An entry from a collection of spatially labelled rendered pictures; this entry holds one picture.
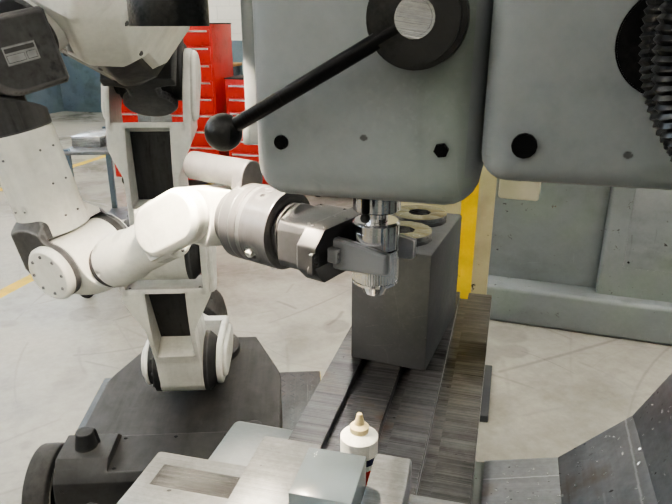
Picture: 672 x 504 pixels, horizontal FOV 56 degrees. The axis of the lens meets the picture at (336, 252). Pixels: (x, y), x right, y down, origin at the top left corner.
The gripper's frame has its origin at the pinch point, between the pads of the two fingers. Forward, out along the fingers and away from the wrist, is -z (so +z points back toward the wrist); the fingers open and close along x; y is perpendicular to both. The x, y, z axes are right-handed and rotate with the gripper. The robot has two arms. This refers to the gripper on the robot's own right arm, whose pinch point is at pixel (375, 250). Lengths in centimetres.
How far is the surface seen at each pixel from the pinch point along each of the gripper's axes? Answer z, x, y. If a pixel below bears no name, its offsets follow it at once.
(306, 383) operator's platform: 72, 83, 84
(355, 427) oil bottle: -0.9, -4.6, 18.1
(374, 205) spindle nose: -1.0, -2.2, -5.4
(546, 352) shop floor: 34, 220, 124
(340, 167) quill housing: -2.2, -9.8, -10.6
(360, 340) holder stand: 15.0, 21.9, 24.5
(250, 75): 10.8, -5.8, -16.8
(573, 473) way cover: -18.9, 18.3, 31.0
